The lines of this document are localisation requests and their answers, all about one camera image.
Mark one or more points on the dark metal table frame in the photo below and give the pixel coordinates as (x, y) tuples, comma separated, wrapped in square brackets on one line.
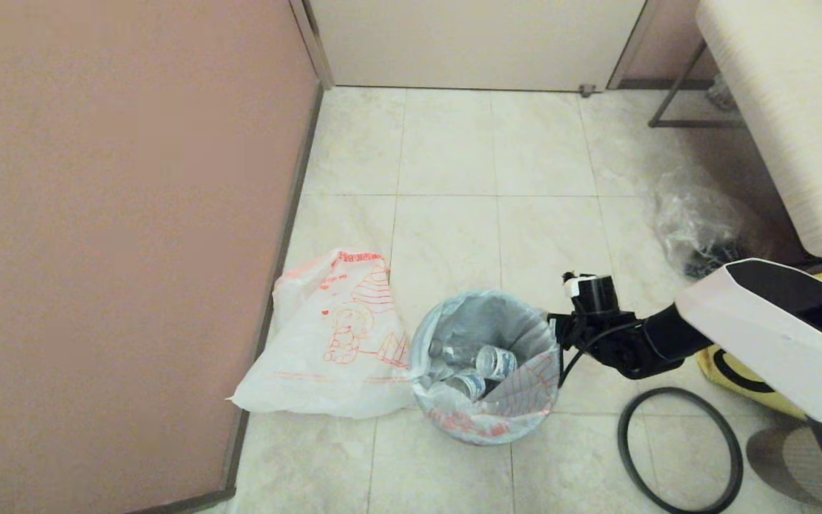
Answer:
[(689, 124)]

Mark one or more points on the used white red-print trash bag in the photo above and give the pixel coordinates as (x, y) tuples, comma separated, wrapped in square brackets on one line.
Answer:
[(482, 314)]

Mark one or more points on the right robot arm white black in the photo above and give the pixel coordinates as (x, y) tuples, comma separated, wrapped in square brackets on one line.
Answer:
[(760, 335)]

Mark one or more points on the grey ribbed cylinder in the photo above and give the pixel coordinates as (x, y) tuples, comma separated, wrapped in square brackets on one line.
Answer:
[(782, 464)]

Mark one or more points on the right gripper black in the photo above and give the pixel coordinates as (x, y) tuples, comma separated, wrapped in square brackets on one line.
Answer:
[(614, 343)]

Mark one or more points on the yellow fabric tote bag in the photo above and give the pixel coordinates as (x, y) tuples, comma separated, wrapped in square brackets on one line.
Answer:
[(743, 373)]

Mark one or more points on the right wrist camera black cylinder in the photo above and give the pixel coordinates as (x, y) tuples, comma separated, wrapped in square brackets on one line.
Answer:
[(600, 294)]

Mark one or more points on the beige door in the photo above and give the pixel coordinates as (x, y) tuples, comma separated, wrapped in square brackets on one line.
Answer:
[(475, 43)]

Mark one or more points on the clear plastic water bottle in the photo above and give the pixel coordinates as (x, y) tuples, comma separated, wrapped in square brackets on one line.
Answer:
[(496, 361), (454, 351), (468, 385)]

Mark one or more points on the white wood-grain table top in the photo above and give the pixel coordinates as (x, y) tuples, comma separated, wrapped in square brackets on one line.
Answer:
[(796, 107)]

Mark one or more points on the small clear plastic item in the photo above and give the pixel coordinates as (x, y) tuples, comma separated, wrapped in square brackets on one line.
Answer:
[(721, 96)]

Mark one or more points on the flat white cartoon-print plastic bag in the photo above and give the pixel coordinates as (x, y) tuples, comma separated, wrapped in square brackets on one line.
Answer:
[(311, 357)]

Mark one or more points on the clear plastic bag dark contents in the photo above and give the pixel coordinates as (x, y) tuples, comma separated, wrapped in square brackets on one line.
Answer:
[(696, 221)]

